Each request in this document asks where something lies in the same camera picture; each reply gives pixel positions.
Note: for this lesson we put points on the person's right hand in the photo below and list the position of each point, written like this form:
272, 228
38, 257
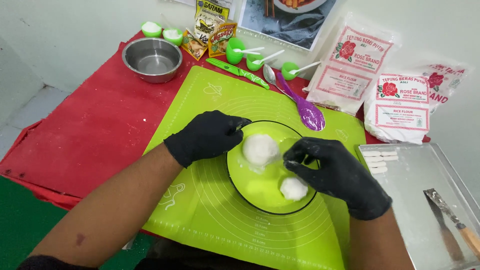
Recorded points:
341, 176

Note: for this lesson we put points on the person's left hand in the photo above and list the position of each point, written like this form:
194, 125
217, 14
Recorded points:
204, 137

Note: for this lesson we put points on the rows of white dough sticks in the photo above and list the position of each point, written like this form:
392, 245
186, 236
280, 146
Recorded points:
377, 162

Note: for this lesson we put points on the small white dough ball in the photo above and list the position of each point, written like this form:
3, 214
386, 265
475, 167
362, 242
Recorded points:
293, 188

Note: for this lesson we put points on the large white dough ball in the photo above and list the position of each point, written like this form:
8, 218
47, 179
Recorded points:
260, 150

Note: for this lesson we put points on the purple plastic spoon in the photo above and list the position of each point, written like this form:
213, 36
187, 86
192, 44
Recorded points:
309, 114

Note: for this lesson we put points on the clear acrylic tray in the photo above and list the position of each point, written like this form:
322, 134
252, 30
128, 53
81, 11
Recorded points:
408, 202

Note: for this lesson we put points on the green sheathed knife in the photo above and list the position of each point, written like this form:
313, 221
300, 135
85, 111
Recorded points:
236, 71

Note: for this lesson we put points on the green silicone baking mat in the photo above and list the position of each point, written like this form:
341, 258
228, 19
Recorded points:
195, 213

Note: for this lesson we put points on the tall green plastic cup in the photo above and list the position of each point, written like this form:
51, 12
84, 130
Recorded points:
233, 57

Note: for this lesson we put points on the small green plastic cup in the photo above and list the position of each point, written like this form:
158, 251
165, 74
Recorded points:
288, 74
253, 65

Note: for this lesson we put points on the metal spoon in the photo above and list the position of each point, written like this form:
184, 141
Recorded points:
269, 74

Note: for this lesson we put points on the rose-print rice flour bag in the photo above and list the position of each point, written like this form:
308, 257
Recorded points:
348, 71
401, 108

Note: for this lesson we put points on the orange seasoning sachet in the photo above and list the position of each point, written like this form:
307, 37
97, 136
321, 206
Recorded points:
194, 47

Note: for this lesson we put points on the stainless steel bowl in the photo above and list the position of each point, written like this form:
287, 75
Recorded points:
152, 60

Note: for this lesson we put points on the white plastic spoon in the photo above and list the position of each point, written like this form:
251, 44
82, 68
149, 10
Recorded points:
251, 50
307, 66
270, 56

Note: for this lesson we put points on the yellow seasoning sachet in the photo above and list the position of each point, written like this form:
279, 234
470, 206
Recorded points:
222, 39

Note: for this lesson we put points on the green cup of white powder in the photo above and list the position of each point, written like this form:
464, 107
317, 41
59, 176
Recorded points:
151, 28
173, 36

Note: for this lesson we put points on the red tablecloth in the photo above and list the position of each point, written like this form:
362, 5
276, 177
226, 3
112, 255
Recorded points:
93, 131

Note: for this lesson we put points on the clear yellow-topped salt packet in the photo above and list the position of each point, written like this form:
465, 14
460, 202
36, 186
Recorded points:
210, 18

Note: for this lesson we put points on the person's dark clothing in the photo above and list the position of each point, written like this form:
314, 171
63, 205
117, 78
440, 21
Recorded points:
180, 258

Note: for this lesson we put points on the rose-print starch bag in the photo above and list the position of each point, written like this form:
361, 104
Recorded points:
444, 84

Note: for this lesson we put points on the food photo poster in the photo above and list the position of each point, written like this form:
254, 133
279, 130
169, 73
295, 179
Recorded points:
288, 26

